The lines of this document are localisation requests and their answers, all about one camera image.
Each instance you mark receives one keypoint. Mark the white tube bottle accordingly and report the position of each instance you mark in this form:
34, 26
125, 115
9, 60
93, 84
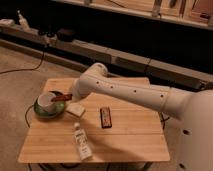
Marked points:
83, 147

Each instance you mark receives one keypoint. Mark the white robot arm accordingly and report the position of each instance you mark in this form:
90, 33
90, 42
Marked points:
193, 109

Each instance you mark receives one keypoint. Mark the white ceramic cup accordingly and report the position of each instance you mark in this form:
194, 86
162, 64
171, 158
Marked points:
45, 102

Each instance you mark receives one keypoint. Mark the dark chocolate bar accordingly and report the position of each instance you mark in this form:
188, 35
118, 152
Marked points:
105, 117

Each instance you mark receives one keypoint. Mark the white square sponge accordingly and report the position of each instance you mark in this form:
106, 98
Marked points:
75, 109

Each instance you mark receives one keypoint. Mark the wooden table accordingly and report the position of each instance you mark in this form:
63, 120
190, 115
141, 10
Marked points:
136, 135

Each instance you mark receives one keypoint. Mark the green plate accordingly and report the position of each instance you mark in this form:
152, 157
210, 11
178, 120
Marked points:
60, 107

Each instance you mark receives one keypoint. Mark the black box on ledge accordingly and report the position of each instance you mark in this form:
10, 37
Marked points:
66, 35

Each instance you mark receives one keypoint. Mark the white spray bottle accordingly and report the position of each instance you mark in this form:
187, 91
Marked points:
23, 22

